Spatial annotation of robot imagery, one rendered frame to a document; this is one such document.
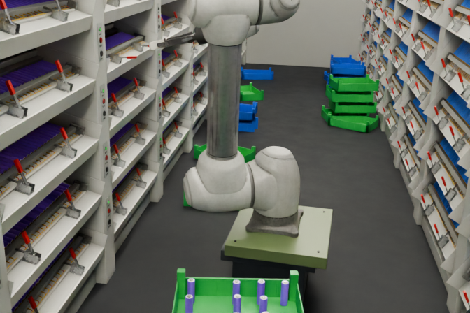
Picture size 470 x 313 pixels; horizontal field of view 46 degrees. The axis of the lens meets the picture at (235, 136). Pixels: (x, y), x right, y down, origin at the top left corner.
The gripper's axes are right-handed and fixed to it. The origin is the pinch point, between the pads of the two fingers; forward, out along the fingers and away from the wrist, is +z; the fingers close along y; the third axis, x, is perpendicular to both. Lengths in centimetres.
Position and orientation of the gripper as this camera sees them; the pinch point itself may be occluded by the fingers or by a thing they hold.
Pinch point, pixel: (158, 44)
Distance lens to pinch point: 228.8
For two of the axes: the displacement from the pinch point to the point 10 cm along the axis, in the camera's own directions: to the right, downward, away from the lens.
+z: -9.7, 1.7, 2.0
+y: 1.4, -3.1, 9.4
